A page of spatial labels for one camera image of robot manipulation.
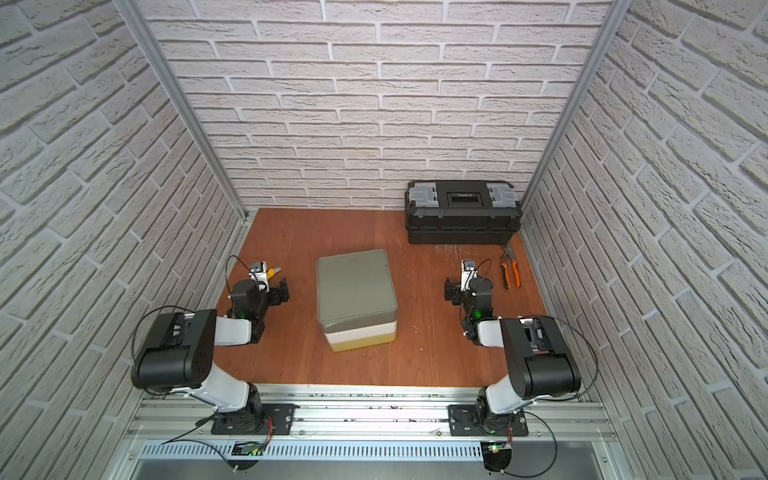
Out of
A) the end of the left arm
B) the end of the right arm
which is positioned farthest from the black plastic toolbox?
the end of the left arm

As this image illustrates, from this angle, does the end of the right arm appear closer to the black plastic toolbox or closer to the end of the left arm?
the black plastic toolbox

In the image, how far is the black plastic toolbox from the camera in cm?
100
